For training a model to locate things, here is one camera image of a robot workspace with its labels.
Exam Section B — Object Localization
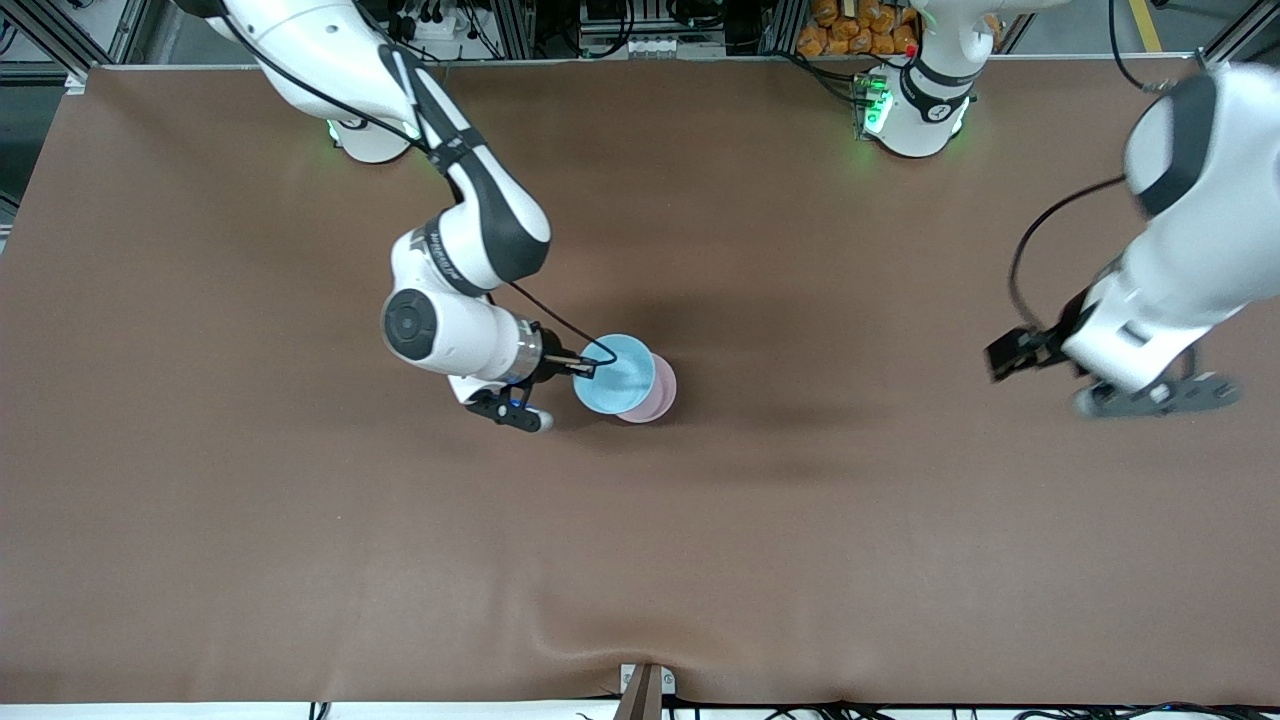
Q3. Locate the brown table mat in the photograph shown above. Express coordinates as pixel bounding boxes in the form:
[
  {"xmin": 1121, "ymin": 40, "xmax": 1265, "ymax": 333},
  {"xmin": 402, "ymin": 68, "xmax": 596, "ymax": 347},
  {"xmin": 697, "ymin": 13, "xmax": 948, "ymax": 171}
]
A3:
[{"xmin": 0, "ymin": 55, "xmax": 1280, "ymax": 706}]

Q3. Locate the orange snack bag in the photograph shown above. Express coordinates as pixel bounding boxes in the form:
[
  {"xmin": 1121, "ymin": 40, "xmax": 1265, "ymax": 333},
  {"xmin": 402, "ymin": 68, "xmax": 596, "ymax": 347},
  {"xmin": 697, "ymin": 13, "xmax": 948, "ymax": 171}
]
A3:
[{"xmin": 797, "ymin": 0, "xmax": 919, "ymax": 58}]

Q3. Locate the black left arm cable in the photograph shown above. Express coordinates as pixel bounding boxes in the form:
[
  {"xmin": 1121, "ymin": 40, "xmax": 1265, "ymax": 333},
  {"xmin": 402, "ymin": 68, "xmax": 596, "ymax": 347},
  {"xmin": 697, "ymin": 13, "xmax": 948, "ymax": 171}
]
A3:
[{"xmin": 1008, "ymin": 0, "xmax": 1201, "ymax": 341}]

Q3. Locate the blue bowl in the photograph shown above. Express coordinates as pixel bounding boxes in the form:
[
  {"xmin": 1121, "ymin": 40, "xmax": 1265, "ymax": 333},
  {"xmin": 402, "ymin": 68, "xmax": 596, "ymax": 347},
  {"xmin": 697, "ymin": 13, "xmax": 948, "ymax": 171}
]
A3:
[{"xmin": 572, "ymin": 334, "xmax": 658, "ymax": 415}]

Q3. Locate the pink bowl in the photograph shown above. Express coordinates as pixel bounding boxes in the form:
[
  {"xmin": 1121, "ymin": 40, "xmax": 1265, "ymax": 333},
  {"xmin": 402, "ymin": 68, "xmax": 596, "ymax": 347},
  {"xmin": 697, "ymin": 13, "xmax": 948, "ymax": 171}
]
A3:
[{"xmin": 612, "ymin": 352, "xmax": 678, "ymax": 425}]

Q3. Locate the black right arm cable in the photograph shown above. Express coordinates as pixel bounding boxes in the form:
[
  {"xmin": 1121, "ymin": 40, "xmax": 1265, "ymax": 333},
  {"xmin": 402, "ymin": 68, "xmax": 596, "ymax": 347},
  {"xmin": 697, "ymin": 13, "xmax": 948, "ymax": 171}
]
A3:
[{"xmin": 215, "ymin": 0, "xmax": 619, "ymax": 373}]

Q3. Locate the metal table clamp bracket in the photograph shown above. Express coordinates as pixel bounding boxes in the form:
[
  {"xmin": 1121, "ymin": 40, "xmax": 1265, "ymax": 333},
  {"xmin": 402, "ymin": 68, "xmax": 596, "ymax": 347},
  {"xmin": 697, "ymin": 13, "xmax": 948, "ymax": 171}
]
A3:
[{"xmin": 615, "ymin": 662, "xmax": 677, "ymax": 720}]

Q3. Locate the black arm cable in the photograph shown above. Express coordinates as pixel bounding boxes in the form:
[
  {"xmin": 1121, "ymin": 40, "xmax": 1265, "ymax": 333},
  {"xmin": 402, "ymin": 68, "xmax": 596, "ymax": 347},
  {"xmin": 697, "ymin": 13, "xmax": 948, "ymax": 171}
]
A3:
[
  {"xmin": 215, "ymin": 0, "xmax": 619, "ymax": 373},
  {"xmin": 1008, "ymin": 0, "xmax": 1201, "ymax": 341}
]

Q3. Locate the aluminium frame profile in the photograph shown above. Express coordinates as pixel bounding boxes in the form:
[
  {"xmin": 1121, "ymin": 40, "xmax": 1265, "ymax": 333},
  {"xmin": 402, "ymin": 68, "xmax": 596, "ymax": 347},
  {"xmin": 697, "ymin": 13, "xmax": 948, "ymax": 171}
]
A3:
[{"xmin": 1197, "ymin": 0, "xmax": 1280, "ymax": 79}]

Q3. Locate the white power strip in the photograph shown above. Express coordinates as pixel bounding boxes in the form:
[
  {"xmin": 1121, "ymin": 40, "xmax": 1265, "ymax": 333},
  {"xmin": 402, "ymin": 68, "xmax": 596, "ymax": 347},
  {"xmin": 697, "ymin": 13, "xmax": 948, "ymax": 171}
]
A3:
[{"xmin": 385, "ymin": 0, "xmax": 451, "ymax": 41}]

